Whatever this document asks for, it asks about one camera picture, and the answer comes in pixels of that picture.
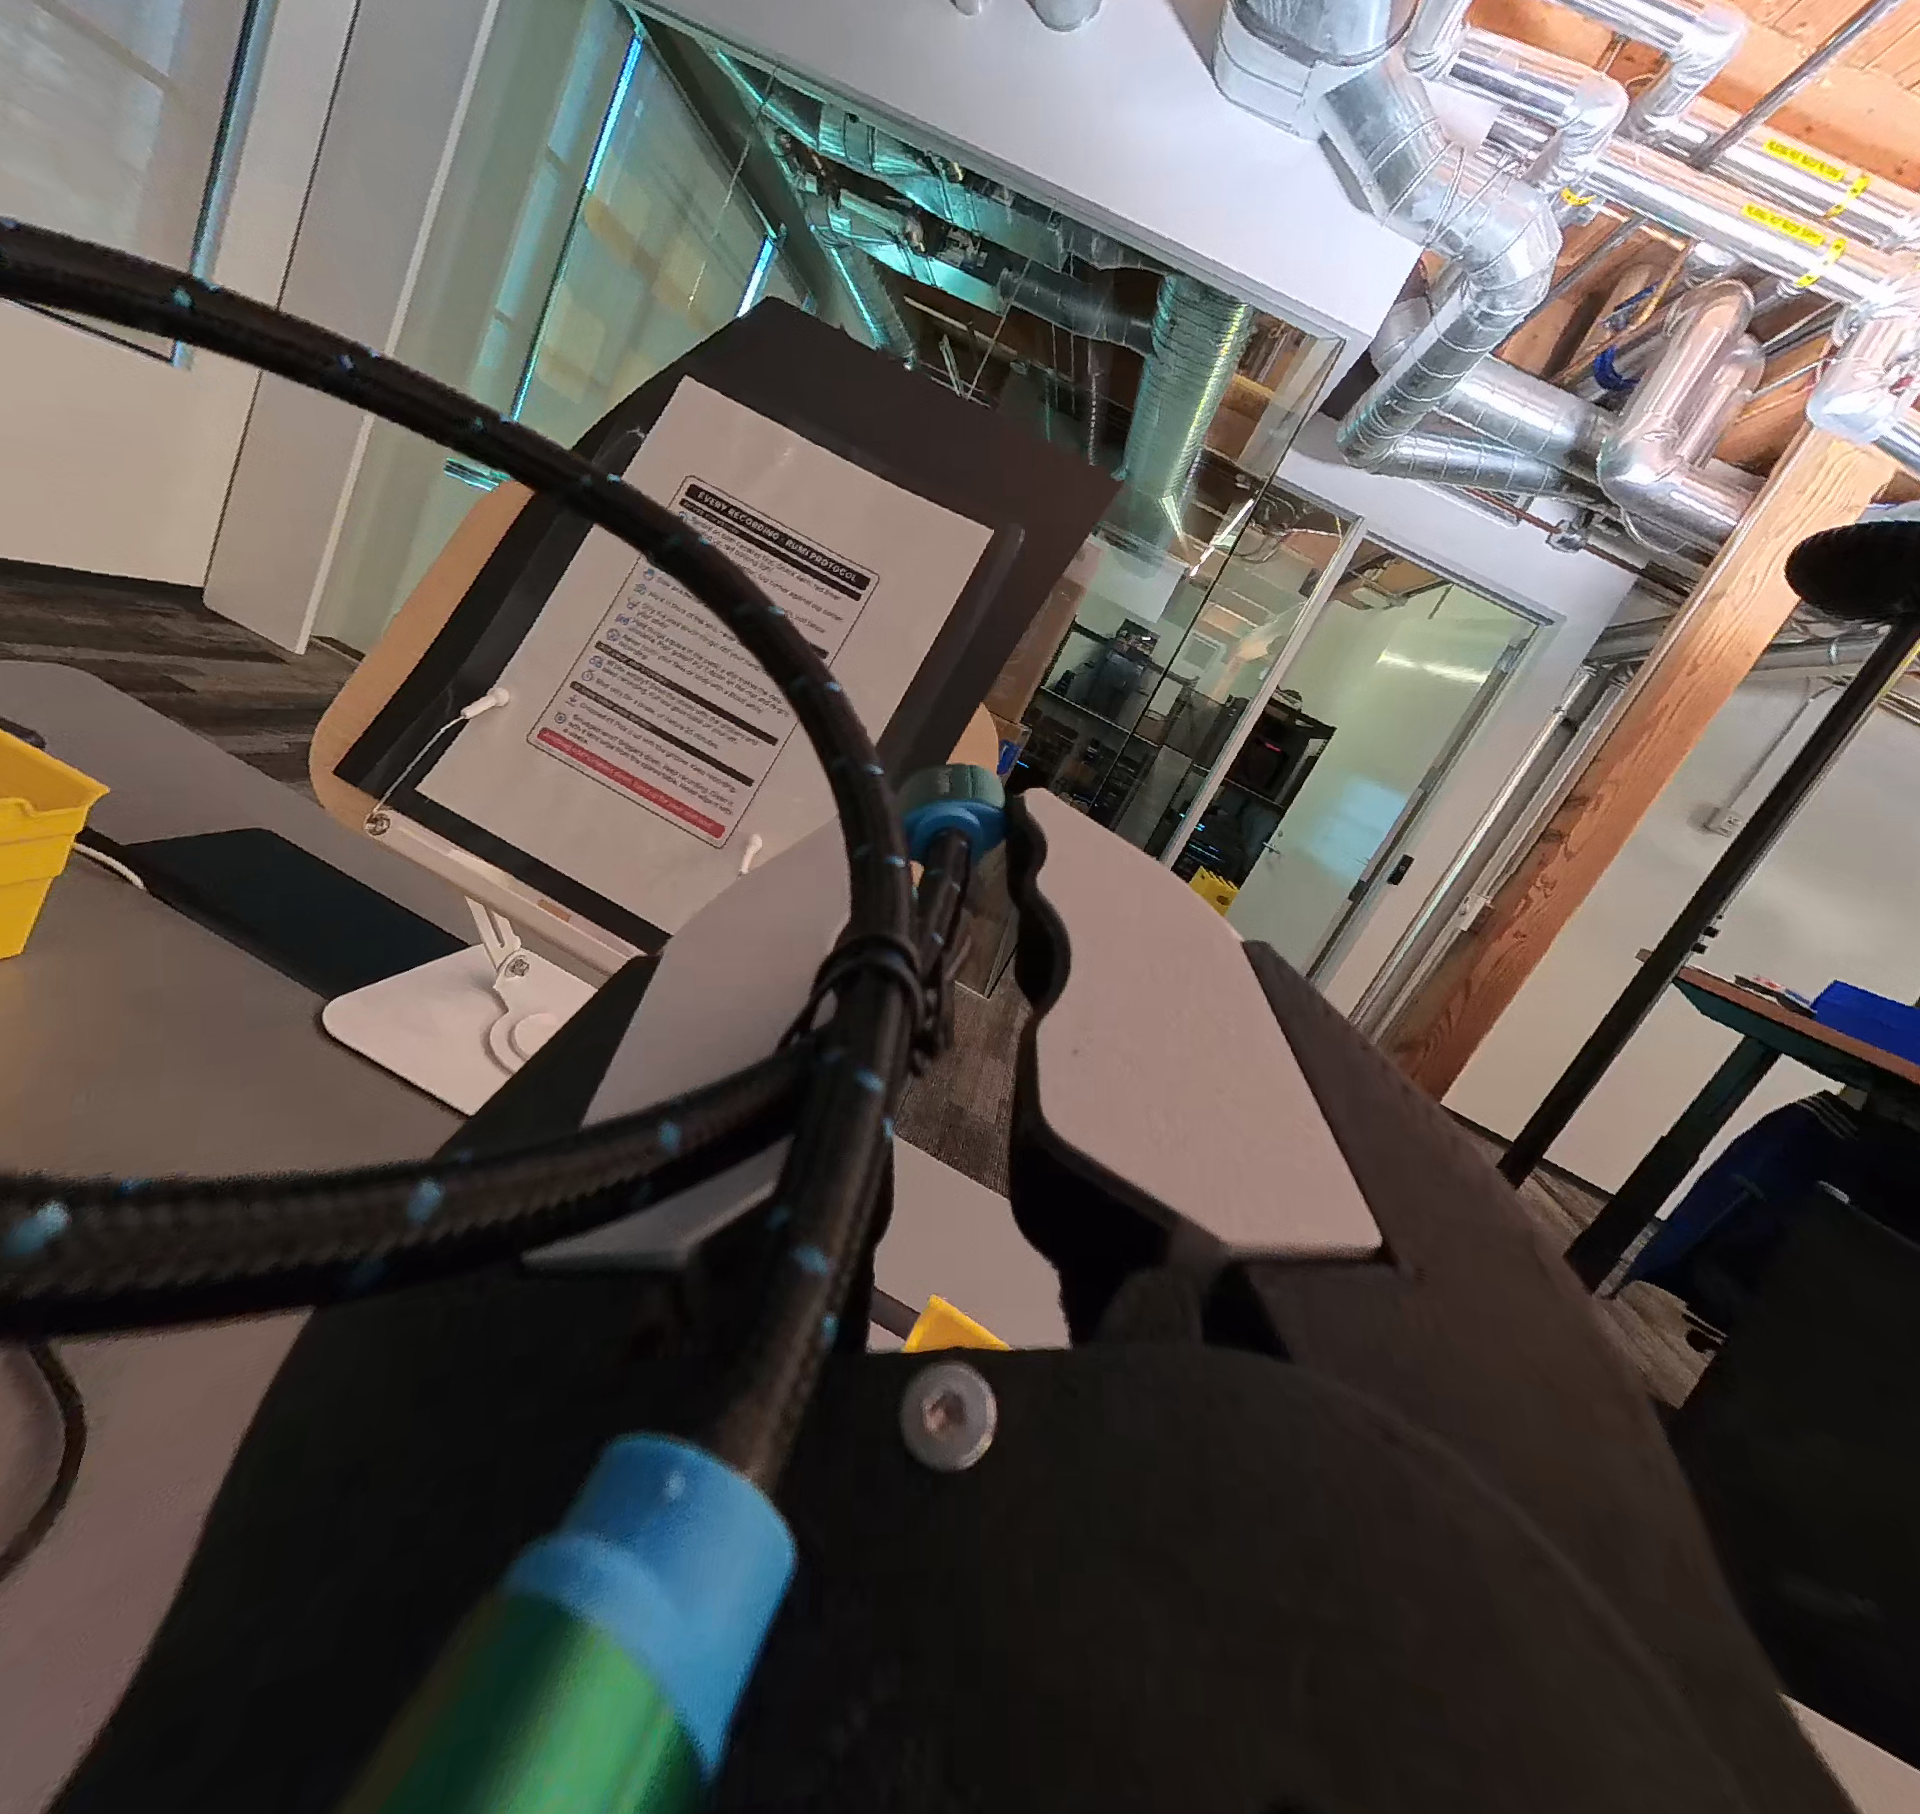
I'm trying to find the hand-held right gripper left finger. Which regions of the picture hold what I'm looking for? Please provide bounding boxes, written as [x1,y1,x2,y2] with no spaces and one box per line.
[523,814,924,1274]

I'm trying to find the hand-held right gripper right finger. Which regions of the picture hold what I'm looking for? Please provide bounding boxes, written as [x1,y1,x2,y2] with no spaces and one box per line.
[1005,790,1387,1351]

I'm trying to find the black braided hdmi cable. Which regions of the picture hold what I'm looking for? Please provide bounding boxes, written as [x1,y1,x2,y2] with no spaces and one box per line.
[0,221,1013,1814]

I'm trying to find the yellow plastic bin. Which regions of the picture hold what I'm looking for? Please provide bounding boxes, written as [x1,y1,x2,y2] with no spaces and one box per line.
[0,725,111,964]

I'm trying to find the black storage shelf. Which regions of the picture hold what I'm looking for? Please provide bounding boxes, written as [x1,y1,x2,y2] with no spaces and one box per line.
[1032,611,1339,893]

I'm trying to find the instruction sign on white stand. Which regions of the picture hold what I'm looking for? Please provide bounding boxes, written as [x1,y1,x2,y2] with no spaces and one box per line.
[307,297,1131,1115]

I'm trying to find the dark blue pad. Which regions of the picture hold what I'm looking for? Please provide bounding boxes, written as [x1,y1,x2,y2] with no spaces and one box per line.
[123,823,470,1001]

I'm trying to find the black floor lamp pole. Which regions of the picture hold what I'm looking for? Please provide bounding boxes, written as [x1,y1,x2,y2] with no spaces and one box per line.
[1498,524,1920,1189]

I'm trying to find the wooden top desk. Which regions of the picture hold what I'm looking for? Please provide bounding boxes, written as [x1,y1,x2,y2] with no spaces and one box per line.
[1565,962,1920,1295]

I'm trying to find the blue jacket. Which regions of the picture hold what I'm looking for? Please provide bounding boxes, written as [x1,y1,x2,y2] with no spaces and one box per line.
[1619,1091,1920,1339]

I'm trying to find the blue plastic bin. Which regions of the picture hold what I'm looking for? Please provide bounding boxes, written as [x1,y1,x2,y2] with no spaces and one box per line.
[1808,976,1920,1065]

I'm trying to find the silver insulated pipes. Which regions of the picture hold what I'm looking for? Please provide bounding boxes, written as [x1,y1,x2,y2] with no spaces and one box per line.
[1212,0,1920,543]

